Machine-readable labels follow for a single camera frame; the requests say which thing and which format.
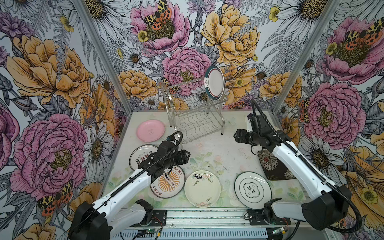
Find white plate orange sunburst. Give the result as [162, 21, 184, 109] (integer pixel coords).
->
[150, 166, 186, 199]

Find cream plate floral pattern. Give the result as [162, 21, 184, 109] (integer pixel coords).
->
[184, 170, 222, 208]

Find white plate green red rim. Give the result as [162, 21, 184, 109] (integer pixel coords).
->
[204, 65, 225, 100]

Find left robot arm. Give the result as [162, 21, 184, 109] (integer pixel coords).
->
[67, 131, 191, 240]

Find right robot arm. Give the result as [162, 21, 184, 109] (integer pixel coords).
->
[234, 114, 352, 231]

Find chrome two-tier dish rack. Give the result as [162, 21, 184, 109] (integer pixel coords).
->
[160, 77, 228, 144]

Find white plate red characters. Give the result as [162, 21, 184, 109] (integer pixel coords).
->
[129, 145, 158, 171]

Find pink round plate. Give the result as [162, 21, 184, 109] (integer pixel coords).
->
[136, 120, 165, 143]

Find dark square floral plate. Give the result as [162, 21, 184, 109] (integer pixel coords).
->
[258, 150, 296, 181]

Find white plate black emblem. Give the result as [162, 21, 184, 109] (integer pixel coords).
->
[234, 172, 272, 210]

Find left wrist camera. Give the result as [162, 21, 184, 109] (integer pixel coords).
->
[166, 135, 178, 143]

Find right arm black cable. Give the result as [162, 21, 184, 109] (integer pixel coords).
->
[250, 98, 363, 234]

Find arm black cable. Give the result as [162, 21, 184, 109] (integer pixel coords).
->
[68, 130, 184, 232]
[250, 98, 363, 234]

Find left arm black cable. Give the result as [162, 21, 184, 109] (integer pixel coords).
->
[68, 130, 184, 232]

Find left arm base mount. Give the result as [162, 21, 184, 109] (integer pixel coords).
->
[132, 210, 168, 227]

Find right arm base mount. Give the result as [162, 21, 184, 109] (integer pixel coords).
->
[243, 209, 291, 226]

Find aluminium front rail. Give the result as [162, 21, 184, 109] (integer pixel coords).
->
[112, 208, 341, 240]

